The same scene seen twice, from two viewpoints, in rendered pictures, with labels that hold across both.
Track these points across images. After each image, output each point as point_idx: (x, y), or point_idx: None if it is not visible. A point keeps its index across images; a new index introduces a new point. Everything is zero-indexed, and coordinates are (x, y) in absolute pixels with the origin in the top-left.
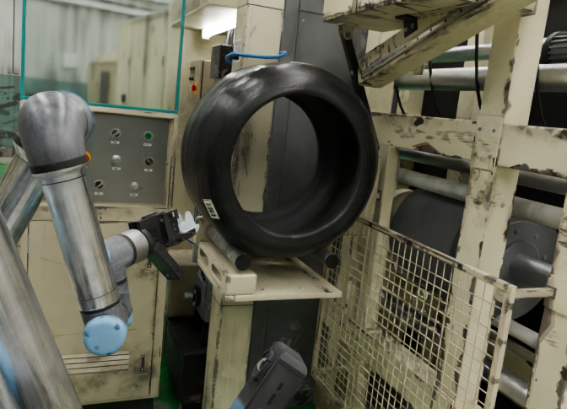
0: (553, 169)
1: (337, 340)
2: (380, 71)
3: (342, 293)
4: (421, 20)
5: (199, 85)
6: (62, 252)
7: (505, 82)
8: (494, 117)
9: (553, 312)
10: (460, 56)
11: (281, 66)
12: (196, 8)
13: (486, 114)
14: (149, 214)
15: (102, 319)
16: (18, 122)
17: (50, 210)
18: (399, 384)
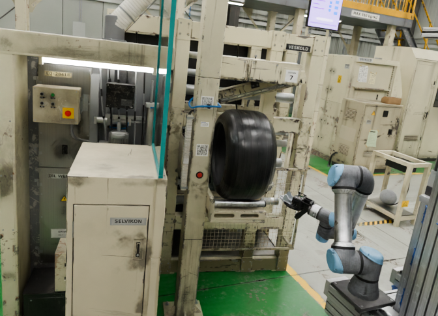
0: (293, 131)
1: (173, 230)
2: (234, 100)
3: (172, 206)
4: (261, 83)
5: (78, 111)
6: (359, 215)
7: (273, 103)
8: (270, 115)
9: (295, 171)
10: (194, 75)
11: (266, 116)
12: (135, 64)
13: (265, 114)
14: (296, 199)
15: (354, 228)
16: (370, 180)
17: (364, 203)
18: (226, 225)
